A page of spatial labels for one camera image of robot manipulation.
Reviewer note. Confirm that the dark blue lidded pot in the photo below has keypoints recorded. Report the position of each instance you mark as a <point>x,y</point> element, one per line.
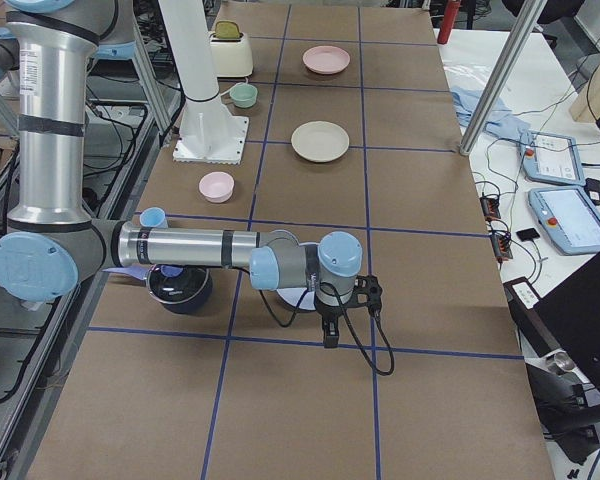
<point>180,292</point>

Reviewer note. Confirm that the green bowl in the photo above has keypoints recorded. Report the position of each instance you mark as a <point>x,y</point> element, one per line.
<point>243,95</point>

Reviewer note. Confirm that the pink plate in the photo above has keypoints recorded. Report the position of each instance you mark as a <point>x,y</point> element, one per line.
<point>326,60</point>

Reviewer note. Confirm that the teach pendant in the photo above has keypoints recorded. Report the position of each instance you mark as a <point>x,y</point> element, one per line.
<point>551,158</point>
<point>569,218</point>

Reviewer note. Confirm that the blue cup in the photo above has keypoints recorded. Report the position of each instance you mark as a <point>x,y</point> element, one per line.
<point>153,217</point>

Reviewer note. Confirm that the blue plate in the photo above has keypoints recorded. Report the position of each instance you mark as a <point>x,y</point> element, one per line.
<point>295,298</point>

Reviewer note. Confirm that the cream toaster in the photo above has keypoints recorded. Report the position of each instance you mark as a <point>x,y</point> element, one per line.
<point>231,50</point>

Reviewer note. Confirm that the lower teach pendant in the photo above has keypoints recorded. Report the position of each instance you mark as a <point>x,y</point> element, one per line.
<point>569,218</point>

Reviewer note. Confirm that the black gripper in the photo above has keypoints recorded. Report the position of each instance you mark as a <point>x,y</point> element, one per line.
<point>329,311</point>

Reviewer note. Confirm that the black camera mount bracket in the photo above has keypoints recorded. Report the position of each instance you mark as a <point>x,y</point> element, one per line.
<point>367,293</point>

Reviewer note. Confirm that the red bottle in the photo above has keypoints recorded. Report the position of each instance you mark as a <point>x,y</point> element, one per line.
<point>448,21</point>

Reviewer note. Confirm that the upper teach pendant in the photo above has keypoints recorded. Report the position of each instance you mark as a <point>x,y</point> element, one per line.
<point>551,158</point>

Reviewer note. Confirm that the beige plate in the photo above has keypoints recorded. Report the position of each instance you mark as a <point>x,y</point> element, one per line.
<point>320,141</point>

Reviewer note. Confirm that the pink bowl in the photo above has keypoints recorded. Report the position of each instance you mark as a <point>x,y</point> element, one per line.
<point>216,187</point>

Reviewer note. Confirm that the white pedestal column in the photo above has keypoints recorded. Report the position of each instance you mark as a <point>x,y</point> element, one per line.
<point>208,132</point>

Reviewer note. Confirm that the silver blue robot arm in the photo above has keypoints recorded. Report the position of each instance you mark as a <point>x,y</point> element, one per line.
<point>53,243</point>

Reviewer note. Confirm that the aluminium frame post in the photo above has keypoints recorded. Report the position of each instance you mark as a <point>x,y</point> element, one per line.
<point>516,40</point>

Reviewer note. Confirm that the black laptop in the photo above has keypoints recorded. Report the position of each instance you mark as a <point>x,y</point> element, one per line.
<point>566,318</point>

